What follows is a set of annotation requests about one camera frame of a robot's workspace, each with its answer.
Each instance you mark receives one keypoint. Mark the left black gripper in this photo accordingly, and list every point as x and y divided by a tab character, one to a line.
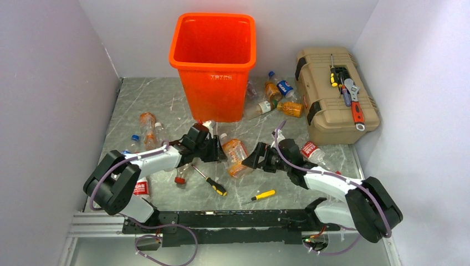
217	153

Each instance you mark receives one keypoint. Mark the black yellow screwdriver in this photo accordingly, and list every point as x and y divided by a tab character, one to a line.
216	186

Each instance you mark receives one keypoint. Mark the orange bottle blue cap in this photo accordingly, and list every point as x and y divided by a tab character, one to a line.
271	90

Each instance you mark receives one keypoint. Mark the yellow screwdriver on toolbox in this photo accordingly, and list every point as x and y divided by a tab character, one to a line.
333	74

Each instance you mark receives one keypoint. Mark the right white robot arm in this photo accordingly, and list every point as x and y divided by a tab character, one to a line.
362	205

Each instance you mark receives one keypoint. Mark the red label water bottle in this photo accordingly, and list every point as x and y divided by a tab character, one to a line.
142	188

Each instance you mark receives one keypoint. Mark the small yellow screwdriver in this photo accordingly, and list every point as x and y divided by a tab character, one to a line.
261	196

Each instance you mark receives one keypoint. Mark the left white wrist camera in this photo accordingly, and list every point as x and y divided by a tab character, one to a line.
210	124

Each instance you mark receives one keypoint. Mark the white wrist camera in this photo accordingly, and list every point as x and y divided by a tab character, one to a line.
277	137
210	124

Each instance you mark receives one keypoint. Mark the white label clear bottle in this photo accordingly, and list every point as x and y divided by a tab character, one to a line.
258	109

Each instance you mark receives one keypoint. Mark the Pepsi bottle near toolbox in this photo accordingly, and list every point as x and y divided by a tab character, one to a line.
285	89

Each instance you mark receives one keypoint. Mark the small orange juice bottle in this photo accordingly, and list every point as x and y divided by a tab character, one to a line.
289	108

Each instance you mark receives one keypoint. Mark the orange label bottle left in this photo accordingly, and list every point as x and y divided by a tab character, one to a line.
147	122

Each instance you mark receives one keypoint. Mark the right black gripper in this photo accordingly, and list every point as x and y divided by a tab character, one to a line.
262	149

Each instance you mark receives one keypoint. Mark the large orange bottle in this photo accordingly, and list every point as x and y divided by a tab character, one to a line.
236	153

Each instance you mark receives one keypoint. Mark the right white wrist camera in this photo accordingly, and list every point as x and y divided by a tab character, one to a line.
277	137

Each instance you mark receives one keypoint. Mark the black base frame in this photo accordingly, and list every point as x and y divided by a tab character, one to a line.
288	226

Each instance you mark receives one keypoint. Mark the red cap clear bottle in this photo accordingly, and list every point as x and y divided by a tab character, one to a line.
181	174

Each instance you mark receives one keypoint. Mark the orange plastic bin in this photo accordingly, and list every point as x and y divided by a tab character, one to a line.
213	54

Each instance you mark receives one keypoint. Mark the red label bottle right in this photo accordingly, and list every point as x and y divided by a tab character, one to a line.
316	155

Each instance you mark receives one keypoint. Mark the blue red screwdriver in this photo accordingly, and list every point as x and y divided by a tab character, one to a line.
344	90

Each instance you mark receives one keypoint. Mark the blue cap bottle left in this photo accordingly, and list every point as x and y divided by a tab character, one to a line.
133	145

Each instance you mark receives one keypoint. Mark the orange adjustable wrench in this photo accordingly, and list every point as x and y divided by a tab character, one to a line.
356	110

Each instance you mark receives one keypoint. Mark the tan plastic toolbox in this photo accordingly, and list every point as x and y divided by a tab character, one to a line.
329	121

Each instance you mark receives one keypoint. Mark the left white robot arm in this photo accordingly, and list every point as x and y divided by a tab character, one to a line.
111	185

